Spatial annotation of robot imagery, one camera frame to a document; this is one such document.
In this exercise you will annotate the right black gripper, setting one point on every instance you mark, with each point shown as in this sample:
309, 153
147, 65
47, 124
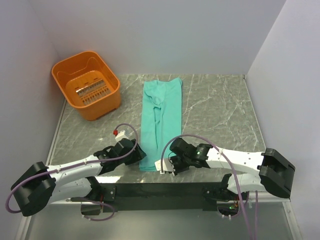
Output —
177, 170

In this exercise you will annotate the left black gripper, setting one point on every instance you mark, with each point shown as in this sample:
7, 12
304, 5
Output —
137, 154

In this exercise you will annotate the teal t-shirt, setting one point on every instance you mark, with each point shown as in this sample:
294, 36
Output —
161, 119

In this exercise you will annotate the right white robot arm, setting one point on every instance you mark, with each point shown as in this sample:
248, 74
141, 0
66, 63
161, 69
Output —
266, 171

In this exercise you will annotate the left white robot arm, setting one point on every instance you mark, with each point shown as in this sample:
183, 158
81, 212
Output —
41, 185

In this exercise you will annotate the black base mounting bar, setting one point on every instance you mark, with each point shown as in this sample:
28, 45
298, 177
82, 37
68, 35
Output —
164, 196

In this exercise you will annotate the orange plastic basket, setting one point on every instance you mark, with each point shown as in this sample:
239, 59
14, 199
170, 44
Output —
88, 84

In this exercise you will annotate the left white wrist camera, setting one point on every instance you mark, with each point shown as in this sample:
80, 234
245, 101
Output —
119, 135

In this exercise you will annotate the aluminium frame rail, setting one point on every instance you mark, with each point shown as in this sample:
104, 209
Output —
53, 143

